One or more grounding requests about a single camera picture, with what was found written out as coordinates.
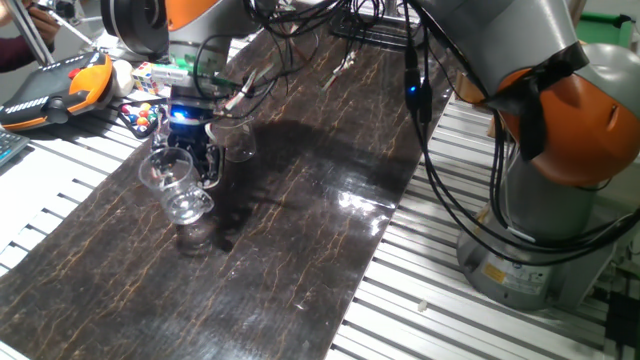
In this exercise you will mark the orange black teach pendant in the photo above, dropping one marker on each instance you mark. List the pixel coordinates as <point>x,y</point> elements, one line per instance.
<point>50,95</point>

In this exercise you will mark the small circuit board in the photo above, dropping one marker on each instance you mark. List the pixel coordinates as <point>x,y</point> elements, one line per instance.
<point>342,67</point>

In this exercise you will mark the black triangle ball rack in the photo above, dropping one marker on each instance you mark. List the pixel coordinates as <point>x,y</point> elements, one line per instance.
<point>140,120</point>

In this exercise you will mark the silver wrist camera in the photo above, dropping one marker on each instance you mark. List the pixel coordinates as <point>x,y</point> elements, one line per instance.
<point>170,75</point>

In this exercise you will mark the clear glass beaker with spout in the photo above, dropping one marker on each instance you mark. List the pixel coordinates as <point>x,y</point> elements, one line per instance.
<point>240,145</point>

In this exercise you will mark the person's hand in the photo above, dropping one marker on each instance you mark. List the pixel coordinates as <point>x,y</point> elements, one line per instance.
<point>46,25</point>

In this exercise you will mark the maroon sleeved forearm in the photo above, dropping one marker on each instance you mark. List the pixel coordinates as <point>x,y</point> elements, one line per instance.
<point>15,52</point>

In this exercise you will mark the thin grey rod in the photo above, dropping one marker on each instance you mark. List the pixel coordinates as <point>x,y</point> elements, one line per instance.
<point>75,31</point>

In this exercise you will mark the green mini pool table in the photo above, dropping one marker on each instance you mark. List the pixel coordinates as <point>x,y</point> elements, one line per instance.
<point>600,30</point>

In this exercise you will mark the black keyboard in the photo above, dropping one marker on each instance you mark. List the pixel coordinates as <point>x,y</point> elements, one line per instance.
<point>10,147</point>

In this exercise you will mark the green flange adapter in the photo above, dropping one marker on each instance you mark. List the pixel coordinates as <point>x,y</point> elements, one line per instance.
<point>182,61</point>

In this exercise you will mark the rubik's cube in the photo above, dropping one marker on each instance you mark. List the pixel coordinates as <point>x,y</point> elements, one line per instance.
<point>142,77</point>

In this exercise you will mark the black clamp frame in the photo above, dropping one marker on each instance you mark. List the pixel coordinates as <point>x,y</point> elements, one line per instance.
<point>375,37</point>

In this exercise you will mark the aluminium pole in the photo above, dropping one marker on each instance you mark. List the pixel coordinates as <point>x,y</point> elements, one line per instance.
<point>30,32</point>

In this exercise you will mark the dark marble pattern mat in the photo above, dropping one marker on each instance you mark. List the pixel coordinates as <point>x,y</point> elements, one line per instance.
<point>300,225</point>

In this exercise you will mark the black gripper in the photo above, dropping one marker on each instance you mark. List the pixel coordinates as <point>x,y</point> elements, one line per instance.
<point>187,132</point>

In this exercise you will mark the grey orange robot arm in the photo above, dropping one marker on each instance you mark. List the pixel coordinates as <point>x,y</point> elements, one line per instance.
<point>540,215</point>

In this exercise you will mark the white egg shaped object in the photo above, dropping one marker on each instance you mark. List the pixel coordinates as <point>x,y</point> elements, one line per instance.
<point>122,77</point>

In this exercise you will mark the small white scrap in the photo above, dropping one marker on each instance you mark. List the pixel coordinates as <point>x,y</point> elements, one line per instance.
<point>423,305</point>

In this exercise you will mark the brown cardboard box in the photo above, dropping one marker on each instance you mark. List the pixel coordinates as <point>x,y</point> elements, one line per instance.
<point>467,90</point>

